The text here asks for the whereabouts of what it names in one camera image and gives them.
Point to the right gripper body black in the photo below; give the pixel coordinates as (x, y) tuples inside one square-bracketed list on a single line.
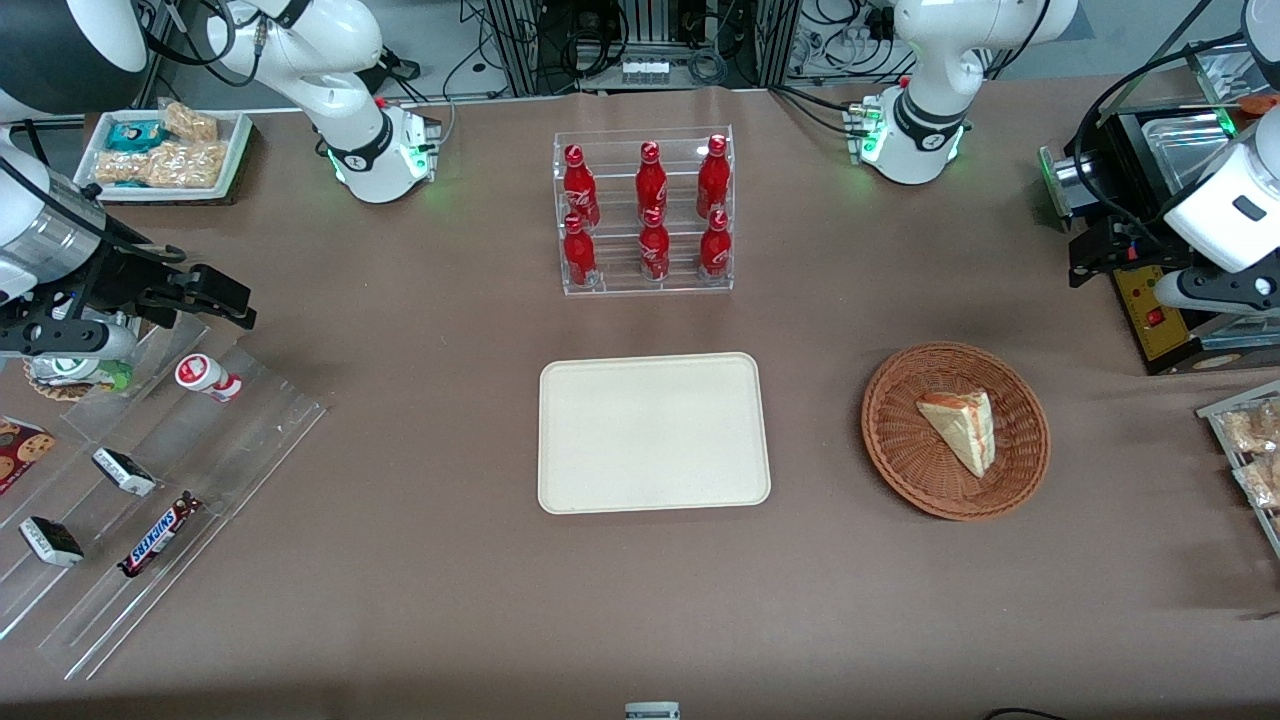
[(118, 276)]

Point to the triangular sandwich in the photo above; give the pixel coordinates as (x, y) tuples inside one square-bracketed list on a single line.
[(960, 430)]

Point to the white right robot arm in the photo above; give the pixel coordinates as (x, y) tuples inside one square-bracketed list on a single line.
[(340, 50)]

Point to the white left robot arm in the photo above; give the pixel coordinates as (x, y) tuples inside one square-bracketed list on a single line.
[(940, 70)]

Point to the grey snack tray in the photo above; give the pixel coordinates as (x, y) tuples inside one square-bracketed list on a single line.
[(1215, 412)]

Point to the brown wicker basket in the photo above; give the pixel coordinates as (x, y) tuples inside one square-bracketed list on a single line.
[(900, 440)]

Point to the beige plastic tray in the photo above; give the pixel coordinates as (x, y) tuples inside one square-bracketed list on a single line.
[(650, 435)]

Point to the white red yogurt bottle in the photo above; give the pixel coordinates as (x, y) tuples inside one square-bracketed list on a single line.
[(207, 378)]

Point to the clear food warmer pan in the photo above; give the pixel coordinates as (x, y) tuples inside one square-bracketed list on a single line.
[(1185, 145)]

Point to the black food warmer appliance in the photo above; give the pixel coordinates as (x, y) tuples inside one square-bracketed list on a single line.
[(1155, 330)]

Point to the red sausage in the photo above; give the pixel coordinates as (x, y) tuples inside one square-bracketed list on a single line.
[(1262, 102)]

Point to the green white cup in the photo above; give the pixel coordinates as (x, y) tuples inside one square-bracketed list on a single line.
[(75, 372)]

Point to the large rice cracker packet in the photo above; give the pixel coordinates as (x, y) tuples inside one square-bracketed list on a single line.
[(170, 165)]

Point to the clear acrylic stepped display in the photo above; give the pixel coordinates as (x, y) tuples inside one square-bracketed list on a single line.
[(250, 440)]

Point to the white square snack dish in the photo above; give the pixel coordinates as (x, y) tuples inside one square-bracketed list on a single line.
[(235, 150)]

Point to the teal snack packet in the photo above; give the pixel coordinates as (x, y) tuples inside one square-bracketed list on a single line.
[(135, 134)]

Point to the small rice cracker packet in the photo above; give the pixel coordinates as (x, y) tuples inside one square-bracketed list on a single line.
[(190, 122)]

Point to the black white chocolate bar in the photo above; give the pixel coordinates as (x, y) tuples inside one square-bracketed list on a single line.
[(50, 541), (124, 471)]

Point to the red cookie package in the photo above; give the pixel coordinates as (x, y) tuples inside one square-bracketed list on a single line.
[(20, 450)]

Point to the clear bagged pastry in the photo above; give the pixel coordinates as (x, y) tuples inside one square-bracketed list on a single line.
[(1262, 482), (1250, 430)]

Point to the brown snickers bar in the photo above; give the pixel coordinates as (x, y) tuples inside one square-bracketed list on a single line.
[(160, 535)]

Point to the red cola bottle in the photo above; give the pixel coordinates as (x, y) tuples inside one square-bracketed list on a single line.
[(713, 180), (714, 247), (654, 250), (578, 255), (651, 185), (579, 190)]

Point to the metal equipment rack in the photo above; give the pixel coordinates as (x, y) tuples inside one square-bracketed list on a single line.
[(520, 45)]

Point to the clear acrylic bottle rack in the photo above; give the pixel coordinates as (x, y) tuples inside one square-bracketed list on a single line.
[(612, 200)]

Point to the white power strip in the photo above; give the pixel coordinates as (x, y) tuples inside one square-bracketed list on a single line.
[(645, 71)]

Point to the white grey device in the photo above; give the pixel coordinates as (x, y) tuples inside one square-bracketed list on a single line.
[(652, 711)]

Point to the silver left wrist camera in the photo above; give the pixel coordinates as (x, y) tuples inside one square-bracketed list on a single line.
[(1215, 290)]

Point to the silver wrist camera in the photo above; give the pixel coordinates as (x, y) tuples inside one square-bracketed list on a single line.
[(60, 340), (1215, 290)]

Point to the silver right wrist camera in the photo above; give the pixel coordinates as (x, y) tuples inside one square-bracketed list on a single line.
[(60, 340)]

